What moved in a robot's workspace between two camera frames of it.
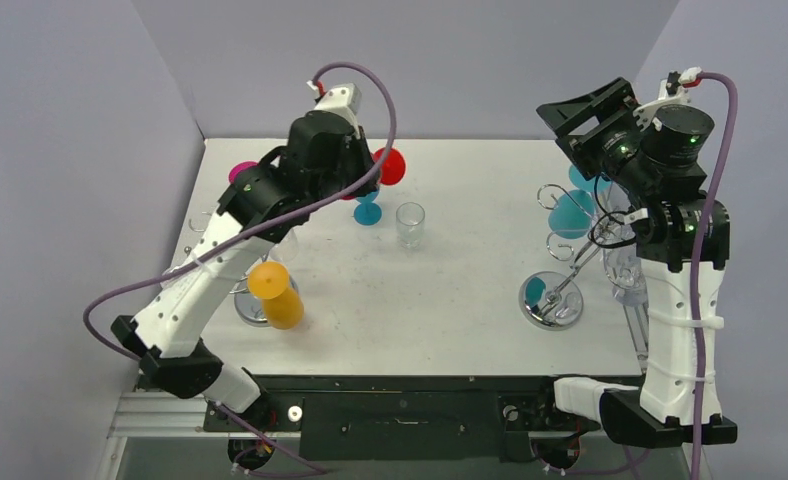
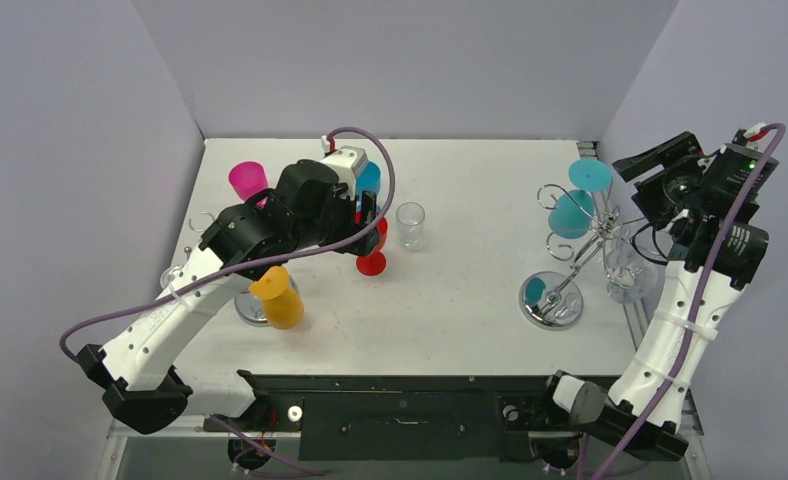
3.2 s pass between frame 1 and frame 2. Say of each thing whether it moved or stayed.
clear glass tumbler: stayed
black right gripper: moved
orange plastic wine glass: stayed
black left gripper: moved
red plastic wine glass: moved
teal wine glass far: stayed
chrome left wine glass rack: stayed
